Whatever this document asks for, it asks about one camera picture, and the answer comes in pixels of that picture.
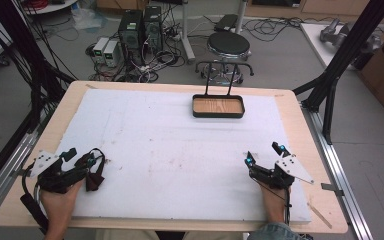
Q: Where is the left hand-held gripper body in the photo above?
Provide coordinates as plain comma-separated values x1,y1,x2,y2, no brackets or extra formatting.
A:
29,150,91,195

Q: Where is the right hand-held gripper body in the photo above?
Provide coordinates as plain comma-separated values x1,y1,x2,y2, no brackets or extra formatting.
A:
248,154,315,191

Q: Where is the dark brown cloth strap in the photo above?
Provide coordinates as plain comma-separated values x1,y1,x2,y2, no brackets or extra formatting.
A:
79,147,107,193

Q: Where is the person's right hand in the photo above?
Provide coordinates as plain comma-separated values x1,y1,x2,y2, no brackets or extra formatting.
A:
258,181,293,224

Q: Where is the person's left hand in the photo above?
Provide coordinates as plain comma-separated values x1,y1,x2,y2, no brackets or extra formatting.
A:
39,179,85,231

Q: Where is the thin wooden stick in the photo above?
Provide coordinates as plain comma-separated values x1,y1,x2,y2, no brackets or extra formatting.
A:
307,202,334,230

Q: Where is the black stand with wooden tray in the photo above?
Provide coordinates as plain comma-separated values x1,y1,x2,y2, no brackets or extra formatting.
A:
191,61,247,119

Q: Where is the white foam mat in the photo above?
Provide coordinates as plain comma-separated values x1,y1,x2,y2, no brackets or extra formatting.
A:
55,87,313,225

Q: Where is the grey bench power supply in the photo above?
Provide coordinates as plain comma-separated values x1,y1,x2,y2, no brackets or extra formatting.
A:
92,36,110,65
102,40,120,69

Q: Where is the white low platform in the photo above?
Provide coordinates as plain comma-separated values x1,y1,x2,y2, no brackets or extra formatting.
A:
299,21,384,72

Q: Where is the black round stool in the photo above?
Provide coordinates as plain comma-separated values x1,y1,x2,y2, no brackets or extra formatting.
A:
194,31,255,86

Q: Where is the grey machine part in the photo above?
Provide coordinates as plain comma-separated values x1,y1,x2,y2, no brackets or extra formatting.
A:
319,17,352,48

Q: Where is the large black computer tower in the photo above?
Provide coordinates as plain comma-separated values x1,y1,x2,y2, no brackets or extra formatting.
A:
117,9,145,67

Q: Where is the black flat box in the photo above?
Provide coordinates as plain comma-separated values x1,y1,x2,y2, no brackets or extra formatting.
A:
213,13,240,34

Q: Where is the clear plastic sheet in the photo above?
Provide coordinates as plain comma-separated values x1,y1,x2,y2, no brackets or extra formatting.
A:
70,7,109,32

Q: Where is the white desk leg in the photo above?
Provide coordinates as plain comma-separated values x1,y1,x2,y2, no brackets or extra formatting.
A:
179,0,197,65

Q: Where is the slim black computer tower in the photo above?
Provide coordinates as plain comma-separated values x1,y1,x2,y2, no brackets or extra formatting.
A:
142,4,164,55

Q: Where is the round white table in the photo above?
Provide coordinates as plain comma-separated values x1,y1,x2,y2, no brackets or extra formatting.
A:
22,0,80,16

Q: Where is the thin black right gripper cable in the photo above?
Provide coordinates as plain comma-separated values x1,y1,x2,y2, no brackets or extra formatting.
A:
250,176,293,228

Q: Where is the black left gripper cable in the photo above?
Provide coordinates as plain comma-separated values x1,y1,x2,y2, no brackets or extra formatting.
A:
19,162,49,235

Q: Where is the aluminium rail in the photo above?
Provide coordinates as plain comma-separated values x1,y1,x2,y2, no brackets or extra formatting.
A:
300,101,375,240
0,128,46,223

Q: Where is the small metal bracket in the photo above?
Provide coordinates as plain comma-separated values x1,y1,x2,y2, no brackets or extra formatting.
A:
320,182,345,198

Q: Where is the black frame post with cables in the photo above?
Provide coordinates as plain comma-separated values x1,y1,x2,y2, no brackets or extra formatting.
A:
0,0,78,134

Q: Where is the black metal frame strut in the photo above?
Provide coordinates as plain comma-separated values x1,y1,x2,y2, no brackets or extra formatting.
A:
292,0,384,146

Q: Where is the tangle of floor cables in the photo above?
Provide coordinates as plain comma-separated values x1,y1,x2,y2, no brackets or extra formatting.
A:
84,6,189,84

